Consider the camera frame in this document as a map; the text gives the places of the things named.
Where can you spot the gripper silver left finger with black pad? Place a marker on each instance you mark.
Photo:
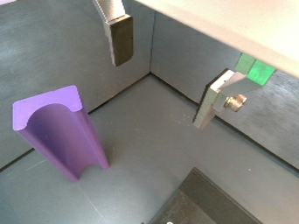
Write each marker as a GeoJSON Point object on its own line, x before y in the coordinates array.
{"type": "Point", "coordinates": [119, 29]}

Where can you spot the purple arch block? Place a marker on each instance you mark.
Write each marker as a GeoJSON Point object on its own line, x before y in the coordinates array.
{"type": "Point", "coordinates": [54, 124]}

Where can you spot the green shape sorter board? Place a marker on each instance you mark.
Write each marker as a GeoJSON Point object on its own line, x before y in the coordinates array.
{"type": "Point", "coordinates": [255, 69]}

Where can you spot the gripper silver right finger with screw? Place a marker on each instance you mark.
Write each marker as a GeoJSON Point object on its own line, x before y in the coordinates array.
{"type": "Point", "coordinates": [223, 94]}

